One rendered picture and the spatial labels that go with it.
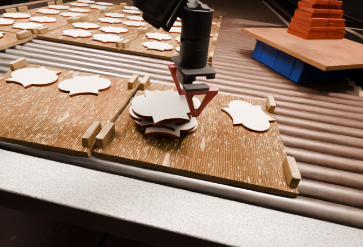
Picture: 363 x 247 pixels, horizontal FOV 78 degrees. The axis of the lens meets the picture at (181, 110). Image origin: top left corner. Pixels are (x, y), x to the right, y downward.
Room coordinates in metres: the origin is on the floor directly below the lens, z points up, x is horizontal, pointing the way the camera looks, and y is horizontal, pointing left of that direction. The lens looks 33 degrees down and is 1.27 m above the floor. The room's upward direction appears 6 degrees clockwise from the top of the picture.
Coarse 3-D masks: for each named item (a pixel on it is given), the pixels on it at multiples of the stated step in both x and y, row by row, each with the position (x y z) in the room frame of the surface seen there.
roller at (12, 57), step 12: (12, 60) 0.78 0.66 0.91; (36, 60) 0.78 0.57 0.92; (96, 72) 0.74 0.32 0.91; (108, 72) 0.74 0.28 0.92; (168, 84) 0.71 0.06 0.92; (180, 84) 0.71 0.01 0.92; (240, 96) 0.68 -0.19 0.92; (252, 96) 0.68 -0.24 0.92; (288, 108) 0.65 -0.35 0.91; (300, 108) 0.65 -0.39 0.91; (312, 108) 0.65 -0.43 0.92; (324, 108) 0.65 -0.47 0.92; (360, 120) 0.62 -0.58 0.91
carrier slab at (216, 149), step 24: (216, 96) 0.62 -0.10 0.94; (120, 120) 0.44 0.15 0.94; (216, 120) 0.49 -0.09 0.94; (120, 144) 0.35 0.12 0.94; (144, 144) 0.36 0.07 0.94; (168, 144) 0.37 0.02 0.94; (192, 144) 0.38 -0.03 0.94; (216, 144) 0.39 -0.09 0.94; (240, 144) 0.40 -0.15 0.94; (264, 144) 0.41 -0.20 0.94; (168, 168) 0.31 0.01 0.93; (192, 168) 0.31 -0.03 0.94; (216, 168) 0.32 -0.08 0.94; (240, 168) 0.33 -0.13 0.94; (264, 168) 0.33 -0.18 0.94; (288, 192) 0.28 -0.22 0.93
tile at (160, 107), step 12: (156, 96) 0.46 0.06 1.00; (168, 96) 0.47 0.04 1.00; (180, 96) 0.47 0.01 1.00; (132, 108) 0.40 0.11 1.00; (144, 108) 0.40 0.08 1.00; (156, 108) 0.41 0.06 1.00; (168, 108) 0.41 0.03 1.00; (180, 108) 0.42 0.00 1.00; (156, 120) 0.36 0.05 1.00; (168, 120) 0.38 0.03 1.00; (180, 120) 0.38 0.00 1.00
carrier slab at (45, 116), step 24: (72, 72) 0.67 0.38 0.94; (0, 96) 0.48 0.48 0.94; (24, 96) 0.50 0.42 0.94; (48, 96) 0.51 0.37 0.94; (96, 96) 0.54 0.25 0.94; (120, 96) 0.55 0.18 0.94; (0, 120) 0.39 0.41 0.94; (24, 120) 0.40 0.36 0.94; (48, 120) 0.41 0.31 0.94; (72, 120) 0.42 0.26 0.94; (96, 120) 0.43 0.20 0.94; (24, 144) 0.33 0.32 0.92; (48, 144) 0.33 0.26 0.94; (72, 144) 0.34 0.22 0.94
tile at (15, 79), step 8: (16, 72) 0.61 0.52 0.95; (24, 72) 0.62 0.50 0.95; (32, 72) 0.62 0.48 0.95; (40, 72) 0.63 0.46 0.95; (48, 72) 0.63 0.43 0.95; (56, 72) 0.64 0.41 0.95; (8, 80) 0.56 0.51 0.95; (16, 80) 0.56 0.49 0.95; (24, 80) 0.57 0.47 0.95; (32, 80) 0.57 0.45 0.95; (40, 80) 0.58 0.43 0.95; (48, 80) 0.58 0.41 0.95; (56, 80) 0.60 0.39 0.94; (24, 88) 0.53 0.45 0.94
